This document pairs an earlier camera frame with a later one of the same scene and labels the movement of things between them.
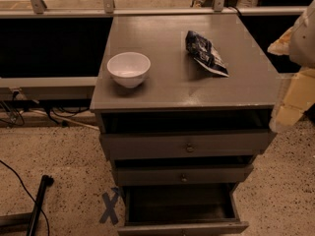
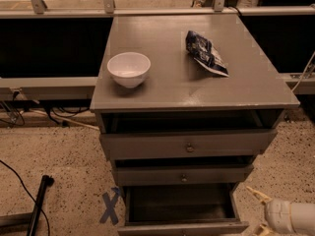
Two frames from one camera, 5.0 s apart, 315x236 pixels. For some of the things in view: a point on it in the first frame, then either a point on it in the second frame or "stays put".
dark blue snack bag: (204, 52) stays put
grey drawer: (186, 209) stays put
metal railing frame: (37, 9) stays put
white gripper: (304, 44) -> (275, 212)
